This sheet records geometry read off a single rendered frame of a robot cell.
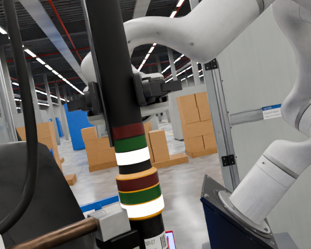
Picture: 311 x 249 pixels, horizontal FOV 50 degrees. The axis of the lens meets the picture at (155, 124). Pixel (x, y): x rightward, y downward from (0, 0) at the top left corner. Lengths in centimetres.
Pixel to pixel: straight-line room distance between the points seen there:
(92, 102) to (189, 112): 816
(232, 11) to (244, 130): 166
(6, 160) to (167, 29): 32
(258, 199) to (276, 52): 140
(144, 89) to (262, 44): 195
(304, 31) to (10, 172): 68
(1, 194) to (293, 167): 81
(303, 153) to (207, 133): 765
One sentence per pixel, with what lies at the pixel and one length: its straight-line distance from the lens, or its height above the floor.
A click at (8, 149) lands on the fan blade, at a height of 144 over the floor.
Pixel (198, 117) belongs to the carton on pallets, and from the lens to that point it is 852.
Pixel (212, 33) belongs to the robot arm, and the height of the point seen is 155.
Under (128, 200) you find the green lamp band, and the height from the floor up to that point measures 137.
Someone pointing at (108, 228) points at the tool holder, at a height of 135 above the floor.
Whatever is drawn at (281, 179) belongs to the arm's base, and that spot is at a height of 118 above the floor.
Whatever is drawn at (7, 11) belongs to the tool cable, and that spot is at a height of 156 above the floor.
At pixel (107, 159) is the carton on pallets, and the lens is 961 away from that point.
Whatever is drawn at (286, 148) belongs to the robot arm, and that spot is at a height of 127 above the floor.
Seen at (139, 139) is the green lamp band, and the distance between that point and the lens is 32.
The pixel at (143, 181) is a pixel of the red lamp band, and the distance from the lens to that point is 32.
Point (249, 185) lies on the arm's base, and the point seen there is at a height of 117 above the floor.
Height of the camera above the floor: 145
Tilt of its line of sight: 3 degrees down
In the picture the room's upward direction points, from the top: 11 degrees counter-clockwise
